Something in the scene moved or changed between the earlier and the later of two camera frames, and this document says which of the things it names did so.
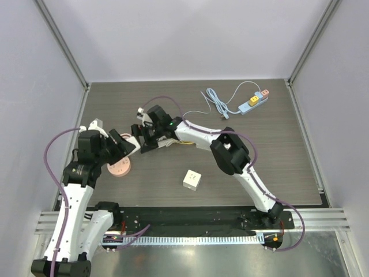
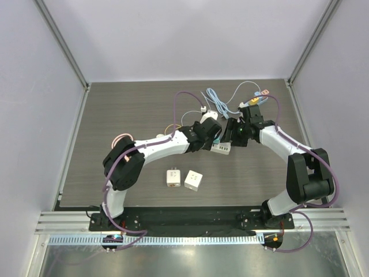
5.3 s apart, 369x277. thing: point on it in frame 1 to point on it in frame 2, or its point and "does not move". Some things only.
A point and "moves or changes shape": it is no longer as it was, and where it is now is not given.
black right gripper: [147, 135] to [229, 134]
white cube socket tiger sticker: [132, 140] moves or changes shape
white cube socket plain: [192, 180] does not move
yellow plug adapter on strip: [253, 100] does not move
